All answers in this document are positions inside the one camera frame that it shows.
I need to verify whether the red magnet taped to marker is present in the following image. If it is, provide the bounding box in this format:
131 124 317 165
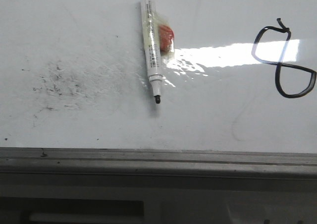
158 24 174 53

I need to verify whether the white whiteboard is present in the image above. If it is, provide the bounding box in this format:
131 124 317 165
0 0 317 153

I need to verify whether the grey aluminium whiteboard frame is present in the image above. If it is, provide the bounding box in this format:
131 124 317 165
0 147 317 179

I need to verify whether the white whiteboard marker black tip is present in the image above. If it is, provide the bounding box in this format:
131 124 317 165
140 0 163 104

